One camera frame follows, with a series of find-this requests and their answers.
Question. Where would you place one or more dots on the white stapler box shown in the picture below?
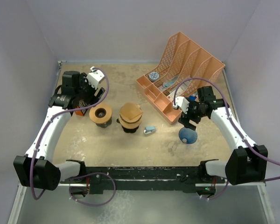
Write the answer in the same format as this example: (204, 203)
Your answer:
(180, 91)

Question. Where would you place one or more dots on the brown paper coffee filter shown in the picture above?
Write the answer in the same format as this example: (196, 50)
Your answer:
(130, 112)

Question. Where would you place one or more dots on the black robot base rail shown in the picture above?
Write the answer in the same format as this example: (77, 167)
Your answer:
(178, 178)

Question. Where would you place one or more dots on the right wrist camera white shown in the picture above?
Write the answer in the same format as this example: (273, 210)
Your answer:
(181, 103)

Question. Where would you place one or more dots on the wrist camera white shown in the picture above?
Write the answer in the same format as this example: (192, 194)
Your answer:
(181, 103)
(95, 77)

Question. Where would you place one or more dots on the peach plastic desk organizer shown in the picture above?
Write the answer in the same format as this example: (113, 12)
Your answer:
(193, 65)

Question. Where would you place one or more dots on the wooden ring dripper stand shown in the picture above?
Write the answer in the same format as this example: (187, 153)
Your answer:
(130, 124)

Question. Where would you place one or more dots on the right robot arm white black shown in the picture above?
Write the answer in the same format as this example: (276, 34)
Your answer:
(247, 162)

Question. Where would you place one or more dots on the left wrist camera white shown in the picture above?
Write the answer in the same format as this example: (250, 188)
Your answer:
(95, 77)

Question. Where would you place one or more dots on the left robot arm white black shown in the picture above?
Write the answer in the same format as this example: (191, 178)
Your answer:
(78, 91)

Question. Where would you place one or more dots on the orange coffee filter bag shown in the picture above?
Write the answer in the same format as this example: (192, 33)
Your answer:
(81, 104)

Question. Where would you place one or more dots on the small blue stapler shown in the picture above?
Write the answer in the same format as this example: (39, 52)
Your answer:
(149, 129)

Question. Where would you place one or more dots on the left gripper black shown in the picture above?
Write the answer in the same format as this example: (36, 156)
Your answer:
(92, 99)

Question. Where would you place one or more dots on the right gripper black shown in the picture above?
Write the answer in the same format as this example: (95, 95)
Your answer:
(186, 122)

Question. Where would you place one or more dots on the light blue scissors pack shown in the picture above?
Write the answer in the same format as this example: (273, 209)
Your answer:
(170, 82)

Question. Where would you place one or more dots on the aluminium frame rail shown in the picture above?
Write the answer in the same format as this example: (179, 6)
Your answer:
(83, 140)

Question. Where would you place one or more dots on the blue ribbed dripper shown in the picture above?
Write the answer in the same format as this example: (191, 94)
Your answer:
(187, 135)

